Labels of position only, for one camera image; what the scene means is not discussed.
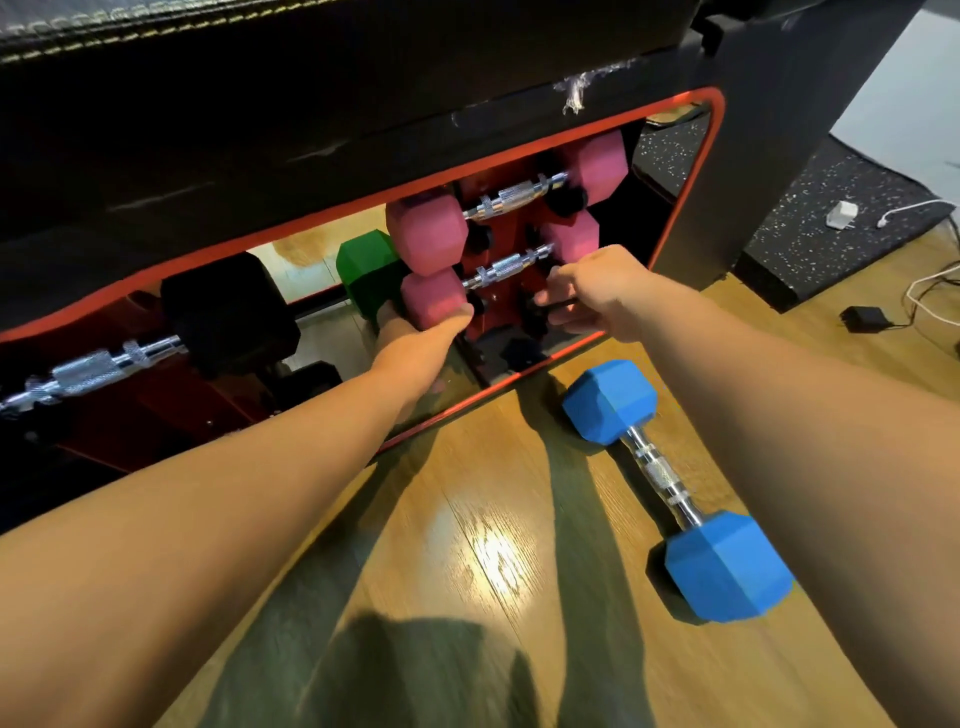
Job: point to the person's left hand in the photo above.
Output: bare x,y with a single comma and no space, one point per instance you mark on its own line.
416,364

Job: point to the person's right hand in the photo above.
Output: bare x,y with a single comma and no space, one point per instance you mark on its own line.
611,289

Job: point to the person's left thumb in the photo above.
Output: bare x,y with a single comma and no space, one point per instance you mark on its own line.
448,328

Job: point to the person's right thumb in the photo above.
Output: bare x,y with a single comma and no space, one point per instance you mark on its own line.
556,298

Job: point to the small pink hex dumbbell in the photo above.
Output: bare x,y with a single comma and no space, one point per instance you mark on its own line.
439,298

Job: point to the person's left forearm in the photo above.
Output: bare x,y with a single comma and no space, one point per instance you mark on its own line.
202,540

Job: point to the person's right forearm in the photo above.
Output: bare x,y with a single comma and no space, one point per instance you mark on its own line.
810,450

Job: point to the green hex dumbbell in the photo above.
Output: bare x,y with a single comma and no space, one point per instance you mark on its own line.
367,274

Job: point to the large pink hex dumbbell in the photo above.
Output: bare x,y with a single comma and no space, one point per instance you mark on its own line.
427,232

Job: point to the black hex dumbbell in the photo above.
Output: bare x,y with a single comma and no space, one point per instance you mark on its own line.
225,315

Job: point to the black speckled rubber mat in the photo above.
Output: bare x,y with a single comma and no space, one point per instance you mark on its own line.
817,240

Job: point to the black red-trimmed bench dumbbell rack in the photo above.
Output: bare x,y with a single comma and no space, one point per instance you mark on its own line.
300,97

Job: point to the white charger plug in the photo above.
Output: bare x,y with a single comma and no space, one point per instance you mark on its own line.
842,215

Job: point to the black power adapter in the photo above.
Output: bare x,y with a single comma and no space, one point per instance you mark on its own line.
864,319

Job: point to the blue hex dumbbell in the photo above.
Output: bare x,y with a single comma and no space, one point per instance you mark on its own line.
720,562

